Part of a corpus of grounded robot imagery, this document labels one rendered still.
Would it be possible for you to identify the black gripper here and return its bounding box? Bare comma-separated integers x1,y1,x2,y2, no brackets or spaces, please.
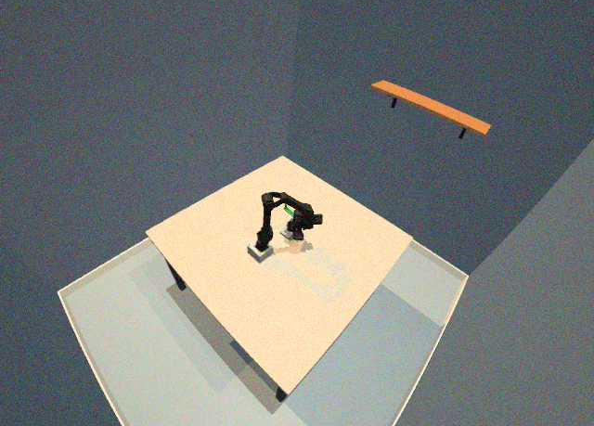
293,210,305,240

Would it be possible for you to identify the green u-shaped stand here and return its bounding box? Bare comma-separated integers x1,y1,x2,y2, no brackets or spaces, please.
283,204,293,217

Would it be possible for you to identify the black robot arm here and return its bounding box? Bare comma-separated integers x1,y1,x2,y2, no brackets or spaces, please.
254,191,323,252

